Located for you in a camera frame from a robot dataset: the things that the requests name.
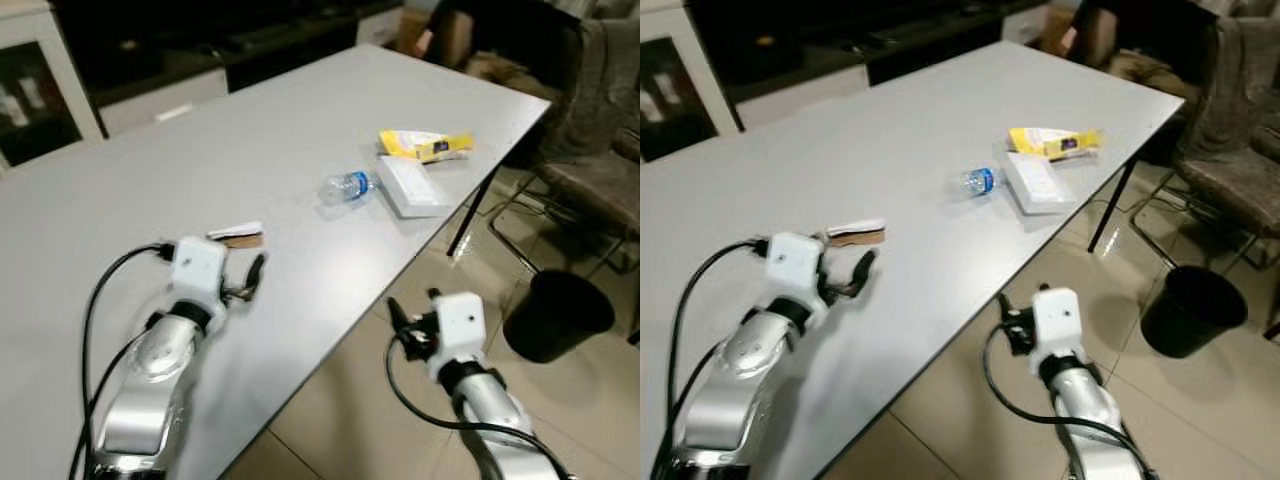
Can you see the clear plastic bottle blue label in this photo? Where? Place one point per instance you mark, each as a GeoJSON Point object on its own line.
{"type": "Point", "coordinates": [345, 187]}
{"type": "Point", "coordinates": [981, 181]}

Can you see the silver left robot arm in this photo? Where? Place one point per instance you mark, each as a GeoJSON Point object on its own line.
{"type": "Point", "coordinates": [150, 390]}
{"type": "Point", "coordinates": [740, 385]}

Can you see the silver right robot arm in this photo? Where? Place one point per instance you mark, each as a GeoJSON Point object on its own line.
{"type": "Point", "coordinates": [500, 420]}
{"type": "Point", "coordinates": [1095, 415]}

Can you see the black round rubbish bin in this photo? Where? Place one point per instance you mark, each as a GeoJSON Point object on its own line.
{"type": "Point", "coordinates": [555, 315]}
{"type": "Point", "coordinates": [1190, 310]}

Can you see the brown and white wrapper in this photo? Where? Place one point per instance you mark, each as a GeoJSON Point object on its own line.
{"type": "Point", "coordinates": [858, 233]}
{"type": "Point", "coordinates": [238, 237]}

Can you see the black table leg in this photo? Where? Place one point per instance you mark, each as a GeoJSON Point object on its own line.
{"type": "Point", "coordinates": [1112, 205]}
{"type": "Point", "coordinates": [470, 215]}

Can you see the white flat paper box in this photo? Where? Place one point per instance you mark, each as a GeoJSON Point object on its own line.
{"type": "Point", "coordinates": [1040, 184]}
{"type": "Point", "coordinates": [412, 187]}

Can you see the yellow snack packet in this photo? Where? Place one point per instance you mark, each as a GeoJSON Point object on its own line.
{"type": "Point", "coordinates": [420, 144]}
{"type": "Point", "coordinates": [1050, 141]}

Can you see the black and white low cabinet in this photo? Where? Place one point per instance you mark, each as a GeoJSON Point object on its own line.
{"type": "Point", "coordinates": [200, 50]}
{"type": "Point", "coordinates": [850, 45]}

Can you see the metal chair with grey blanket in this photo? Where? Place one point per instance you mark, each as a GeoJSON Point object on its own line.
{"type": "Point", "coordinates": [600, 120]}
{"type": "Point", "coordinates": [1235, 110]}

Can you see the white cabinet with glass door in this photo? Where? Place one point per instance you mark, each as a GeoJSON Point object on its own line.
{"type": "Point", "coordinates": [680, 90]}
{"type": "Point", "coordinates": [40, 90]}

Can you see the brown cardboard box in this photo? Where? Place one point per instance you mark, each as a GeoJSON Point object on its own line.
{"type": "Point", "coordinates": [410, 30]}
{"type": "Point", "coordinates": [1052, 28]}

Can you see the seated person in dark clothes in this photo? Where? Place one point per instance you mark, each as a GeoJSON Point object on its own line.
{"type": "Point", "coordinates": [510, 40]}
{"type": "Point", "coordinates": [1150, 35]}

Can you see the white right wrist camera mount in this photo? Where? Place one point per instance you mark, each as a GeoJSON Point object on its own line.
{"type": "Point", "coordinates": [460, 325]}
{"type": "Point", "coordinates": [1060, 320]}

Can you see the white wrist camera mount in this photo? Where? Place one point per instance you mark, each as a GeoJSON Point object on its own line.
{"type": "Point", "coordinates": [1060, 320]}
{"type": "Point", "coordinates": [793, 260]}
{"type": "Point", "coordinates": [198, 265]}
{"type": "Point", "coordinates": [460, 325]}

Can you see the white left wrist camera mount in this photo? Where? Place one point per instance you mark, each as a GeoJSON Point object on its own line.
{"type": "Point", "coordinates": [198, 265]}
{"type": "Point", "coordinates": [793, 260]}

